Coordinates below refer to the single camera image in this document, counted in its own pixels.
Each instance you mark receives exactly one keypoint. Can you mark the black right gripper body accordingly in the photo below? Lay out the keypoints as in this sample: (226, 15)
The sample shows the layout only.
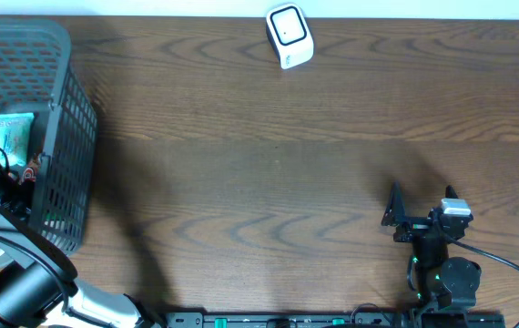
(414, 228)

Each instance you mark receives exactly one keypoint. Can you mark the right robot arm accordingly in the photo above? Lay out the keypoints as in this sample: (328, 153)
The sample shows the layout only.
(446, 285)

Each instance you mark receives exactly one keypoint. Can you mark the teal snack packet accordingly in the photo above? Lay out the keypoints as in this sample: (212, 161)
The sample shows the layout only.
(14, 137)

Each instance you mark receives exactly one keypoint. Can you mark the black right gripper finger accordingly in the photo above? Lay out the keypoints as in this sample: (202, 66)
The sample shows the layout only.
(394, 214)
(450, 192)

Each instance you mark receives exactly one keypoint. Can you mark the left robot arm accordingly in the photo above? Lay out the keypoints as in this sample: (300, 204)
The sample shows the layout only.
(39, 284)

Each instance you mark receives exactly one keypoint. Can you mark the white barcode scanner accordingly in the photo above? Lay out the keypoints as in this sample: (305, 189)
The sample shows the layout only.
(289, 35)

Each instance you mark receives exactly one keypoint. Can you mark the grey plastic mesh basket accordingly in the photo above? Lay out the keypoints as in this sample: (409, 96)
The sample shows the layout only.
(37, 77)

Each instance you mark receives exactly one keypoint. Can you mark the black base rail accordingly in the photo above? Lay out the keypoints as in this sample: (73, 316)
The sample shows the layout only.
(367, 318)

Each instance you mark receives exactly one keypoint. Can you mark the red Top chocolate bar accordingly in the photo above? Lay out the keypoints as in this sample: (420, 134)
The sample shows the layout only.
(30, 172)

